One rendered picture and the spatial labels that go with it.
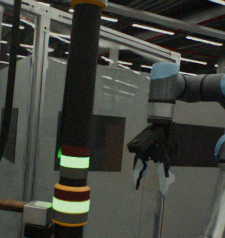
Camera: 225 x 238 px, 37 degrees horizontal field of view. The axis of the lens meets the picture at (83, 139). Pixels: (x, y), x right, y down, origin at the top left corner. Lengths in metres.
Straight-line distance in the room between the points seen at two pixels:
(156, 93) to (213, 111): 3.92
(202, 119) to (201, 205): 1.16
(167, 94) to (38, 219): 0.61
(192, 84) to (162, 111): 0.12
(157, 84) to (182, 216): 3.88
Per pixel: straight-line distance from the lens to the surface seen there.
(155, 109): 0.93
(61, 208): 0.40
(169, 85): 0.94
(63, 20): 1.32
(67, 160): 0.39
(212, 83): 0.96
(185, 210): 4.75
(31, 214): 0.42
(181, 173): 4.59
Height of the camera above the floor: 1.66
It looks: 3 degrees down
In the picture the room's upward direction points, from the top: 5 degrees clockwise
